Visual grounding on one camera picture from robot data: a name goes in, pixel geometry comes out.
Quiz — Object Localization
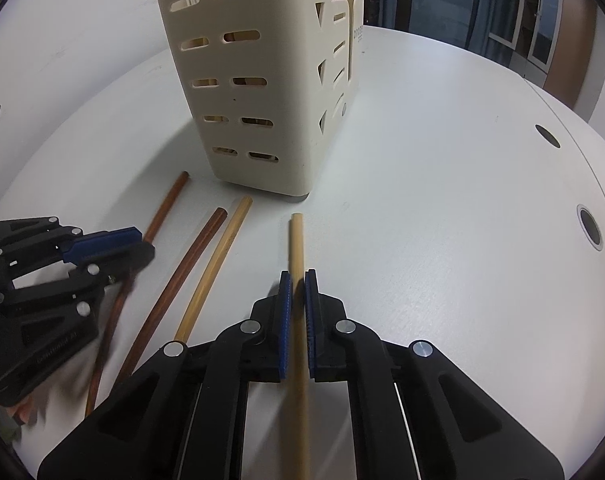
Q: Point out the white-ringed table cable grommet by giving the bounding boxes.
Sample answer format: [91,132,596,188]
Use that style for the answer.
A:
[577,204,604,252]

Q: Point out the white-framed glass door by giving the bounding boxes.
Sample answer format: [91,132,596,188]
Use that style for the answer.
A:
[487,0,528,52]

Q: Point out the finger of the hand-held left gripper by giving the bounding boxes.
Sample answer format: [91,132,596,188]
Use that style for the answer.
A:
[0,216,144,282]
[0,243,156,318]

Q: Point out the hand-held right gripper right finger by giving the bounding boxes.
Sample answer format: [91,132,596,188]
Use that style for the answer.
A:
[305,269,566,480]

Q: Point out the dark brown wooden chopstick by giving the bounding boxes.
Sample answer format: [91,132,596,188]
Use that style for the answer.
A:
[110,207,228,392]
[84,171,190,417]

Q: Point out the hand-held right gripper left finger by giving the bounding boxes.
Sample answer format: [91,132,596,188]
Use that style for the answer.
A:
[36,270,294,480]

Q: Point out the light bamboo chopstick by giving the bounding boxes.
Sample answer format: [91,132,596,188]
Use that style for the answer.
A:
[174,196,254,343]
[281,212,313,480]

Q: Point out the brown cabinet with glass door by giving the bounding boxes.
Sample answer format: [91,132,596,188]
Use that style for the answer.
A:
[513,0,598,111]

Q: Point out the cream plastic utensil holder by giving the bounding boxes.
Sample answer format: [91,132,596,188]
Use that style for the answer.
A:
[150,0,367,200]

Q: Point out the person's left hand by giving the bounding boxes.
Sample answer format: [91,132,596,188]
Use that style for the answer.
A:
[10,394,37,425]

